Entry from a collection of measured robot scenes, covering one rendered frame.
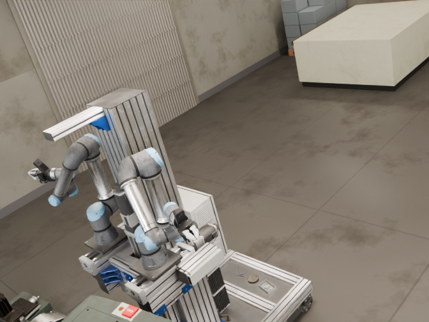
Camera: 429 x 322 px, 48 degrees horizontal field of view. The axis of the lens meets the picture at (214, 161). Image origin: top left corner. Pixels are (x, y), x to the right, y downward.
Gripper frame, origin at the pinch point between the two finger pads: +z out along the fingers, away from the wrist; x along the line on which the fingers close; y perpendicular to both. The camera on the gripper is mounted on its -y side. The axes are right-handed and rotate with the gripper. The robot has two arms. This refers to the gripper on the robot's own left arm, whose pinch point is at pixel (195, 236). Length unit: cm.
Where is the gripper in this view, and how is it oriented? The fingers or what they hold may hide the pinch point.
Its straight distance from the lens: 211.3
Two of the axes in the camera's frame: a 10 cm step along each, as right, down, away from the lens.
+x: -8.4, 5.0, -2.2
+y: 3.5, 8.1, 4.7
